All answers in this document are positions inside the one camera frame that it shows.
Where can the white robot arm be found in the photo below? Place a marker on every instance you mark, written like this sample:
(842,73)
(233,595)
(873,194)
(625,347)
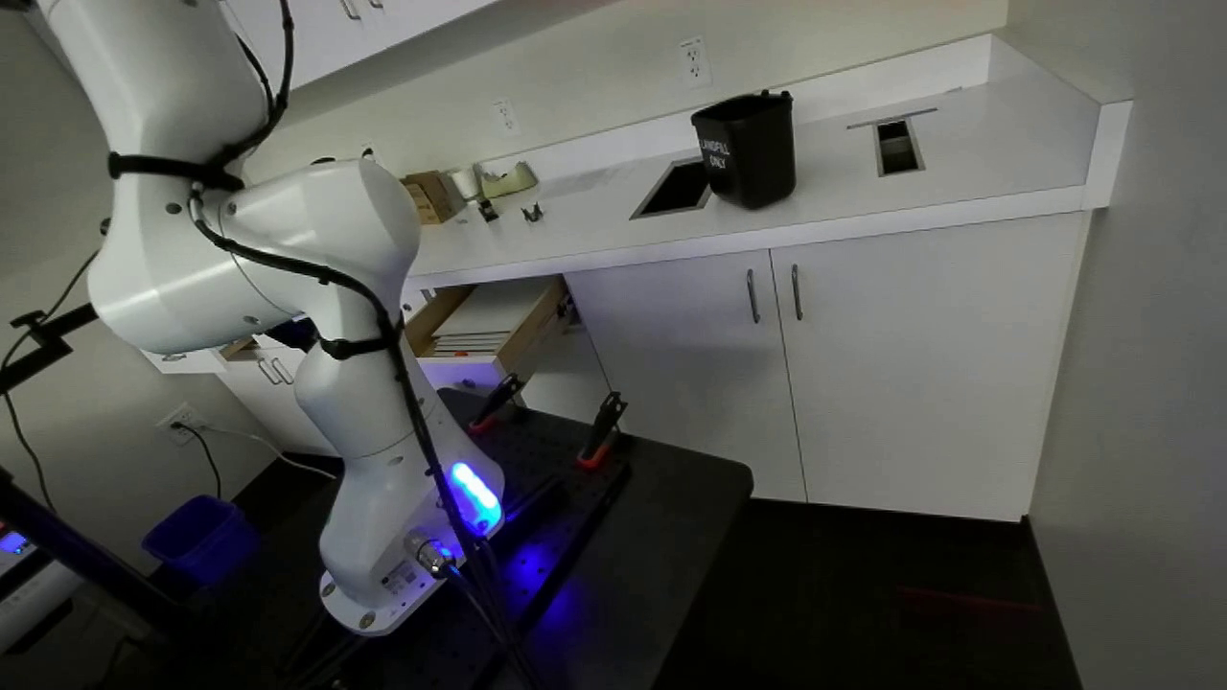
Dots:
(197,257)

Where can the open wooden drawer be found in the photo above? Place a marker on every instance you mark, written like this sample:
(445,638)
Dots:
(484,330)

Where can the black landfill bin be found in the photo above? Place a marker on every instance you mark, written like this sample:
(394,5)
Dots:
(749,146)

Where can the blue floor bin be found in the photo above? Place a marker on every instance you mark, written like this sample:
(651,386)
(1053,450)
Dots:
(206,542)

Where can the left white cabinet door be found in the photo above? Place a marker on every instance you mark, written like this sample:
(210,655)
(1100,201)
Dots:
(698,358)

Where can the white cabinet door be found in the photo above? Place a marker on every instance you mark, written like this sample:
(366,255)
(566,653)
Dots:
(698,358)
(927,360)

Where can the right red black clamp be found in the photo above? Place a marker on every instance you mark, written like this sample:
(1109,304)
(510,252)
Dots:
(605,432)

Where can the red black clamp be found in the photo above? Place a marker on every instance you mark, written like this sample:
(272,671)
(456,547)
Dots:
(495,405)
(605,432)

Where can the left red black clamp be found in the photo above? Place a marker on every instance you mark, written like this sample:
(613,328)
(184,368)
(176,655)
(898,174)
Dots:
(495,405)

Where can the black robot table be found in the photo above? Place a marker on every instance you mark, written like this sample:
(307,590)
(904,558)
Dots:
(597,567)

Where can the brown cardboard box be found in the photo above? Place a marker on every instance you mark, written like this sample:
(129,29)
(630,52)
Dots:
(433,197)

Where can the right white cabinet door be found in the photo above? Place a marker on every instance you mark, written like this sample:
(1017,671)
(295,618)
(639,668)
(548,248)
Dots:
(927,360)

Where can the white wall outlet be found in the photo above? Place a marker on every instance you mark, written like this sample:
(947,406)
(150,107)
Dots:
(691,61)

